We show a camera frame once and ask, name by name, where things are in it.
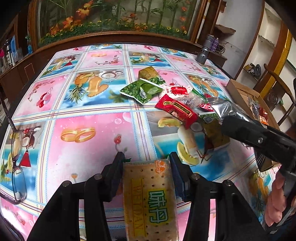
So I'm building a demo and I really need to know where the dark wooden chair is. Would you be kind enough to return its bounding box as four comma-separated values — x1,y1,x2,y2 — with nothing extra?
254,63,295,126

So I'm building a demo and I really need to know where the person's right hand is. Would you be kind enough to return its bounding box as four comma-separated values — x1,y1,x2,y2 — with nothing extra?
264,171,287,227

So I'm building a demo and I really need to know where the red snack packet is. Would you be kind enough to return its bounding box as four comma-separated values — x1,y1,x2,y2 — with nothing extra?
155,94,198,129

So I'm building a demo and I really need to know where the grey flashlight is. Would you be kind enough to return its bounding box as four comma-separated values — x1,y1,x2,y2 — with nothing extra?
196,34,214,65

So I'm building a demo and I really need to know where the green snack packet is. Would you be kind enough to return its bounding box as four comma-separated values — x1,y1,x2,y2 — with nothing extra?
119,80,163,104

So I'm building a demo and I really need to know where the colourful patterned tablecloth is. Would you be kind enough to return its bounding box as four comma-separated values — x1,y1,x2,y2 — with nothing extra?
1,44,274,238

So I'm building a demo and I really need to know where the beige cracker pack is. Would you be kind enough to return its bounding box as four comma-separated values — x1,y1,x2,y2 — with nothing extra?
122,159,179,240

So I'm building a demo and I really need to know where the red and white candy packet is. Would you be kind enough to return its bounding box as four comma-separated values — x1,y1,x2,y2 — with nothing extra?
161,83,193,98

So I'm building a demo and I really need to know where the flower mural glass panel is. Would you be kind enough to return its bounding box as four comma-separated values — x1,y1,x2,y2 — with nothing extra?
28,0,204,47

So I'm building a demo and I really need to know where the brown cardboard tray box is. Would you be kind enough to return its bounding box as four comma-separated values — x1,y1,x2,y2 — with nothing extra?
226,79,280,130

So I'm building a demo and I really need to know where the silver foil packet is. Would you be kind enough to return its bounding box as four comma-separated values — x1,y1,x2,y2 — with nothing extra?
207,97,253,122

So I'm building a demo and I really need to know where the yellow-green snack packet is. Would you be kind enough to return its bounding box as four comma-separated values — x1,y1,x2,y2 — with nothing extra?
138,66,166,85

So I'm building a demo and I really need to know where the purple bottle right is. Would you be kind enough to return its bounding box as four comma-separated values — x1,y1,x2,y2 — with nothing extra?
210,38,219,52

